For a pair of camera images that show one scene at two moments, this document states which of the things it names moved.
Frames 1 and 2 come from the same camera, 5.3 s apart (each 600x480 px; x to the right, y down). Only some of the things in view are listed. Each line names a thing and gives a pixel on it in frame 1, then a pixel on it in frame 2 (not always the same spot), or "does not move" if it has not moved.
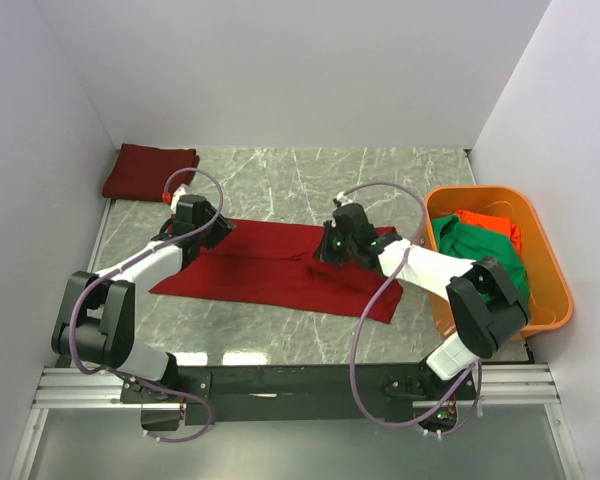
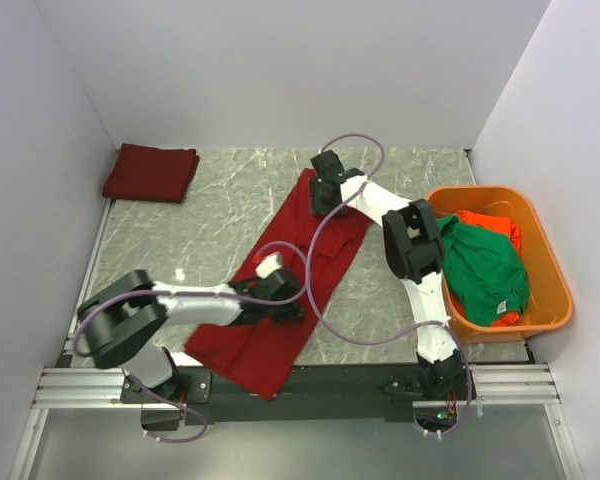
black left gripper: (222, 228) to (293, 310)
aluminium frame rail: (70, 389) does not move
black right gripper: (324, 252) to (314, 204)
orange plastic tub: (550, 297) does not move
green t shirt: (455, 239) does not move
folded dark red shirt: (139, 171) does not move
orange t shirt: (495, 223) does not move
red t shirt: (274, 263) to (260, 352)
